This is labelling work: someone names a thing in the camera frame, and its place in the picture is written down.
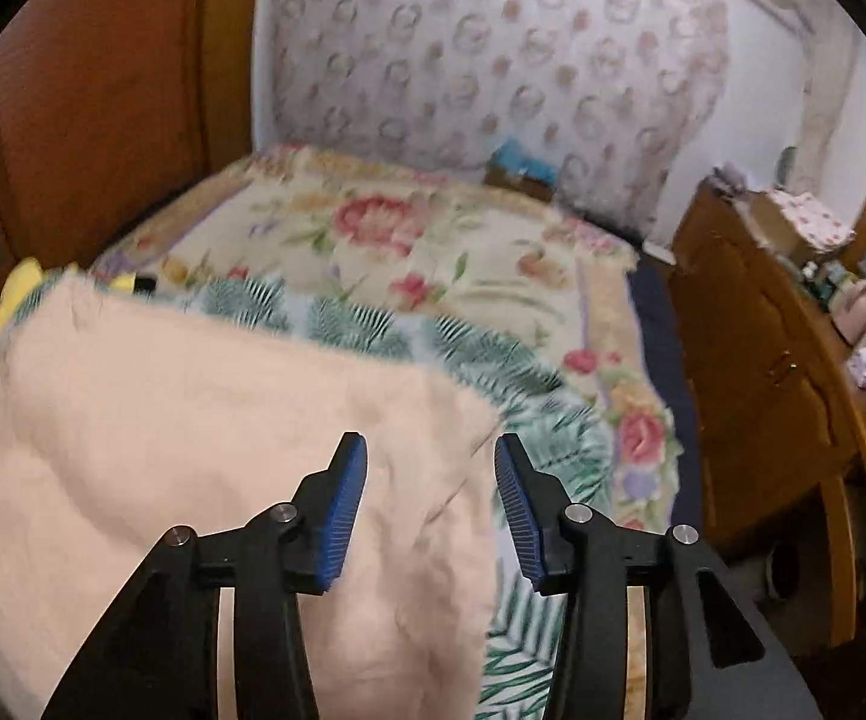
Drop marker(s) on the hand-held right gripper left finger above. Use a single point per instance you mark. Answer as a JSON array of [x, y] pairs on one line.
[[343, 517]]

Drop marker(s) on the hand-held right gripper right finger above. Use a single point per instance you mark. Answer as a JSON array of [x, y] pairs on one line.
[[519, 517]]

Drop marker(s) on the peach printed t-shirt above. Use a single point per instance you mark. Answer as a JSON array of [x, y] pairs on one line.
[[178, 427]]

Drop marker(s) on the yellow plush toy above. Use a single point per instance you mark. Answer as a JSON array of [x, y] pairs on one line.
[[17, 289]]

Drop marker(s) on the dark blue mattress sheet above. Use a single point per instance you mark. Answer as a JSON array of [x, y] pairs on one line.
[[665, 345]]

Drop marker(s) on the floral blanket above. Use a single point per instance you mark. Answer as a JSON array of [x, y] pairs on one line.
[[373, 232]]

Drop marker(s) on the wooden sideboard cabinet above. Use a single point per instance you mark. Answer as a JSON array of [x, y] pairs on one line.
[[763, 360]]

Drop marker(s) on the small brown box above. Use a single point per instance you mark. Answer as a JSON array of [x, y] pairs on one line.
[[515, 184]]

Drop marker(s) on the blue crumpled cloth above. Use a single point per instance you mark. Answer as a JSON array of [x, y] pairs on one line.
[[523, 157]]

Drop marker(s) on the cardboard box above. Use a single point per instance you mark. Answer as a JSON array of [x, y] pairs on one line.
[[774, 229]]

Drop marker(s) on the pink kettle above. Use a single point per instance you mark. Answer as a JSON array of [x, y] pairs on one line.
[[859, 307]]

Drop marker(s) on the floral cloth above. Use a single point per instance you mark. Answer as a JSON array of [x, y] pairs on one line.
[[815, 221]]

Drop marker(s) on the small desk fan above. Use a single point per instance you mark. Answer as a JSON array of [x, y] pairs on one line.
[[787, 163]]

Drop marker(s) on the circle print hanging cloth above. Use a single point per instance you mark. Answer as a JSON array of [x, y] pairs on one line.
[[478, 52]]

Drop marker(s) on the cream window curtain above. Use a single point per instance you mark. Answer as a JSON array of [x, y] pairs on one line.
[[830, 105]]

